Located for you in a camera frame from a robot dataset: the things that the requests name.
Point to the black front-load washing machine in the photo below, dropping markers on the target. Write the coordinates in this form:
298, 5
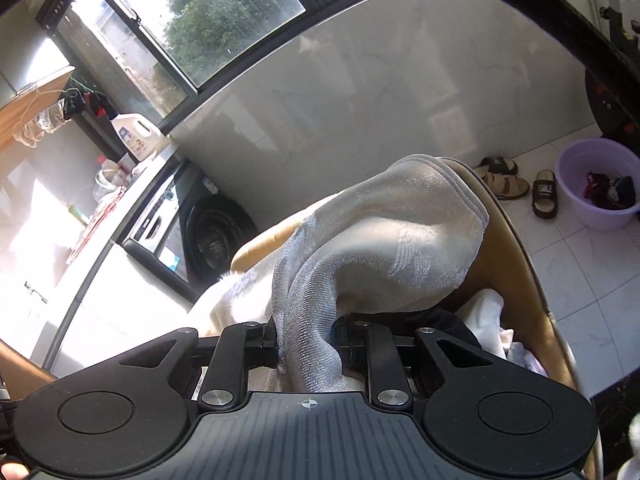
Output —
215, 230

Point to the purple plastic basin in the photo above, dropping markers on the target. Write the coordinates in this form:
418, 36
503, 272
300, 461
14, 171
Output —
575, 195

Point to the white detergent bottle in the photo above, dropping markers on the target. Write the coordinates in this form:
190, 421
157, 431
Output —
137, 137

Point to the tan laundry basket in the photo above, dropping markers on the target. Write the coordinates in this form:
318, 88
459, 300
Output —
510, 260

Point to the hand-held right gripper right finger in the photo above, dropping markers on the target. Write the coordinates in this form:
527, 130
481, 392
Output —
352, 342

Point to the person's left hand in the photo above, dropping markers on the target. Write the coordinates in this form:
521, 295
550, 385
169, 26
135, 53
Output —
11, 473

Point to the pale striped garment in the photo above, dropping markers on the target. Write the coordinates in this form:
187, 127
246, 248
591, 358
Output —
522, 356

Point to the black exercise bike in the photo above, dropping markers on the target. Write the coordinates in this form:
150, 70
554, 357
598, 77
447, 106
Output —
610, 105

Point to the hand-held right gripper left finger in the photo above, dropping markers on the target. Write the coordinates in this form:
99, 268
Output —
250, 340

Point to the wooden cabinet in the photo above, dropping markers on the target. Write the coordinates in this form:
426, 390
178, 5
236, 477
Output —
30, 105

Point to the cream velvet robe gold trim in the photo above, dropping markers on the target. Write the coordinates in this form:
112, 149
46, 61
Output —
375, 240

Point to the black framed window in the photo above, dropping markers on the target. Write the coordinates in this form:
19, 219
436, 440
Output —
225, 15

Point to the dark clothes in basin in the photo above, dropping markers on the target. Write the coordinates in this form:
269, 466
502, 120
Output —
610, 192

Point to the white garment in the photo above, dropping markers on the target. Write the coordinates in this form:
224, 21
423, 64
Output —
485, 310

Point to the beige hanging cloth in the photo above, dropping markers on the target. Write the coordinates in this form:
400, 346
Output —
30, 132

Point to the black red hanging socks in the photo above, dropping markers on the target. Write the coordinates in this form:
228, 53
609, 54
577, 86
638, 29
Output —
85, 105

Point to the clear glass jar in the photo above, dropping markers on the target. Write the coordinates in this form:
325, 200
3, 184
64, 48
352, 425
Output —
107, 182

